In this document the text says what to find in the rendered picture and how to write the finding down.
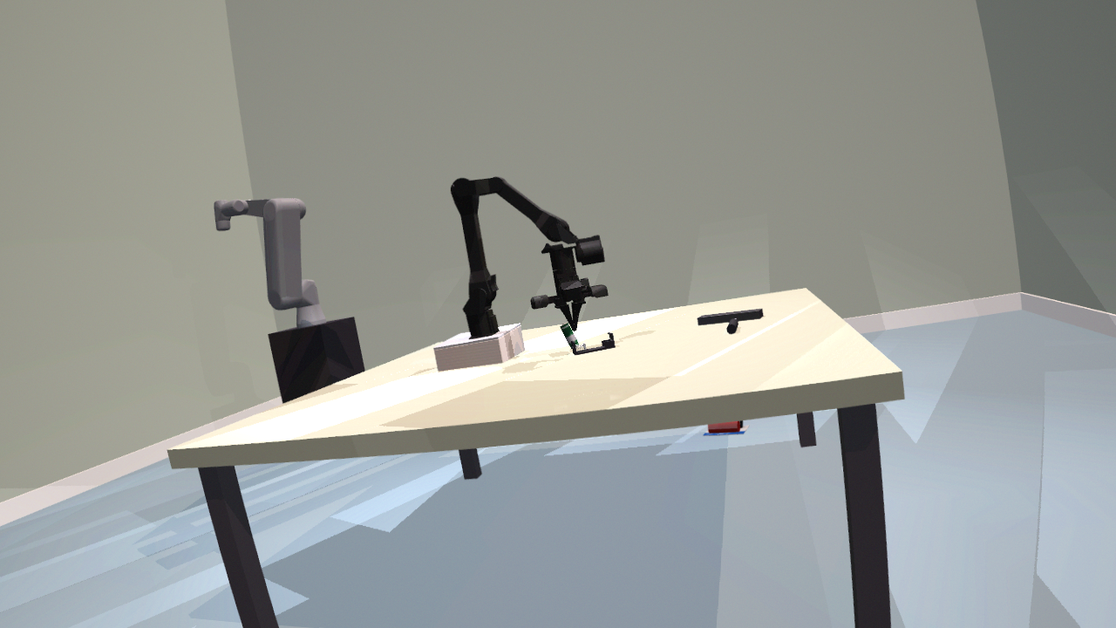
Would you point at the green and white striped battery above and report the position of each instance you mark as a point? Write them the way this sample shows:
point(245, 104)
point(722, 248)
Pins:
point(568, 334)

